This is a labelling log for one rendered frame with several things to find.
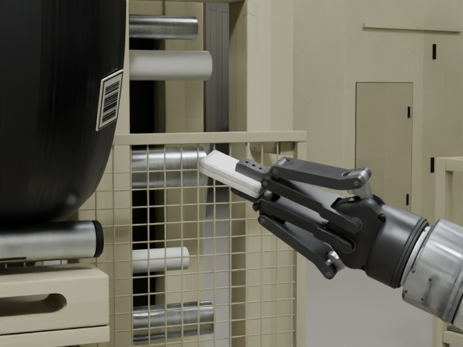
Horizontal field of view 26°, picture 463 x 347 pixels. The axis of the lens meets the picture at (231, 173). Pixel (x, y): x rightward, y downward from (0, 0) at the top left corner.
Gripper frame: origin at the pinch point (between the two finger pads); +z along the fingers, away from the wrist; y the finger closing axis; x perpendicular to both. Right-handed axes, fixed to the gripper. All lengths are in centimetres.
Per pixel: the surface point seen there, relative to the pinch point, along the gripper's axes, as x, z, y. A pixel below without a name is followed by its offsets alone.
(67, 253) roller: -3.9, 16.5, 17.1
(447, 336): 237, -9, 190
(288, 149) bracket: 66, 17, 35
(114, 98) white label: 0.3, 15.6, -2.1
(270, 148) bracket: 67, 20, 38
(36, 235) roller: -5.8, 19.7, 15.2
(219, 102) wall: 747, 324, 439
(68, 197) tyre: -2.7, 18.0, 10.6
